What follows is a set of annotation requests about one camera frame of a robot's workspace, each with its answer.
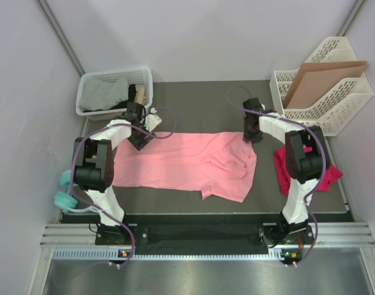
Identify white perforated laundry basket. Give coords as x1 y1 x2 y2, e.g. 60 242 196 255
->
76 67 153 120

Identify red folded t shirt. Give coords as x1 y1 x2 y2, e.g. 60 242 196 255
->
273 147 343 196

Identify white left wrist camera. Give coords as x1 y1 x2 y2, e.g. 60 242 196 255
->
144 108 162 133

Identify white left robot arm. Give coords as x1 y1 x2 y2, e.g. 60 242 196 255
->
73 103 162 244

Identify grey t shirt in basket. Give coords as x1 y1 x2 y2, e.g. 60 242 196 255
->
77 78 128 108

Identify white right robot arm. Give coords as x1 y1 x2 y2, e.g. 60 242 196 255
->
243 98 330 243

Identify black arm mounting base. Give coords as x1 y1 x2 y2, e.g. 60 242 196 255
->
61 213 315 254

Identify teal cat ear headphones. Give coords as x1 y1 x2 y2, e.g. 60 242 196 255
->
53 170 98 213

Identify grey slotted cable duct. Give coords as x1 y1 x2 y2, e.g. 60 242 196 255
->
52 248 298 262

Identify cream file organizer rack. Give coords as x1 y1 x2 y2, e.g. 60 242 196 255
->
269 37 374 136

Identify pink t shirt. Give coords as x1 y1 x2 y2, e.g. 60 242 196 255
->
112 132 257 203

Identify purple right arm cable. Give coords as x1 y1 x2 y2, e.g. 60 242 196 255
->
226 85 326 267

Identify black garment in basket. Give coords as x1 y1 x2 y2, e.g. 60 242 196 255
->
79 84 136 112

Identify beige garment in basket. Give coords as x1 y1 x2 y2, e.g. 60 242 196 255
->
134 87 146 106

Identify brown cardboard sheet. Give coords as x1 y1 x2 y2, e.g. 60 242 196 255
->
283 61 368 109

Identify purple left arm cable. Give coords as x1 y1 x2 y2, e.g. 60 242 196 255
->
69 106 178 267

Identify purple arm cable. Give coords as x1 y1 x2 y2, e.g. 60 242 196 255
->
69 106 178 267
226 85 326 267

